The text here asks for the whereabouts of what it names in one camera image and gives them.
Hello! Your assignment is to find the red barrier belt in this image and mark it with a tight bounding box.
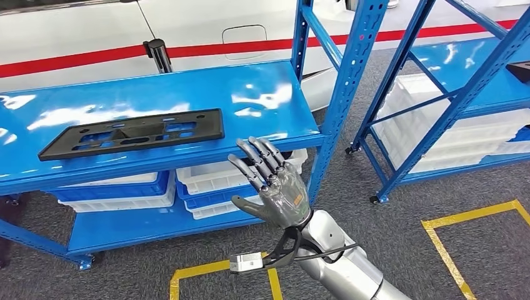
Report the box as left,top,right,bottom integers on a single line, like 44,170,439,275
0,18,530,79

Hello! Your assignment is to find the black stanchion post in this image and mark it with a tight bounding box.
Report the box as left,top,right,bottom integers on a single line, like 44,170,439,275
142,38,174,74

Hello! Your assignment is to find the black plastic car part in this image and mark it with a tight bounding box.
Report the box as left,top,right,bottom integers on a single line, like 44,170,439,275
37,108,225,163
506,61,530,84

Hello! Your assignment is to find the white plastic crate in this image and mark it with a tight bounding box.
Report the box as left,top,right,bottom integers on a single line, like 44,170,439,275
382,73,530,138
62,171,160,187
184,194,266,220
372,107,530,158
57,177,178,214
374,132,498,175
176,148,309,196

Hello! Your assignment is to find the white car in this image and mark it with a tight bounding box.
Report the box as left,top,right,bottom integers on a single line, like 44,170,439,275
0,0,530,113

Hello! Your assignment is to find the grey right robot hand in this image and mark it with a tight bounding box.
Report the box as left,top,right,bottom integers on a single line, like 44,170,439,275
226,136,312,230

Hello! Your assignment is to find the yellow floor tape square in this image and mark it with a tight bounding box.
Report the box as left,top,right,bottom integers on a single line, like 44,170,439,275
421,199,530,300
169,252,284,300

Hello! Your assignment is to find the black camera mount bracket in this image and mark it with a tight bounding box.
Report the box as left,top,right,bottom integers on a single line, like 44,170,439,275
261,226,303,269

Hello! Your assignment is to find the blue metal shelf rack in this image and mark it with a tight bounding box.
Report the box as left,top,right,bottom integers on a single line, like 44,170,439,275
344,0,530,205
0,0,390,272

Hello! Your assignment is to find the black camera cable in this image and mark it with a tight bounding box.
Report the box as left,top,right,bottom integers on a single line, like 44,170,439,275
289,242,360,264

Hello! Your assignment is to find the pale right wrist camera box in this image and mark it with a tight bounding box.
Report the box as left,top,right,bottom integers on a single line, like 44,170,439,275
229,252,264,274

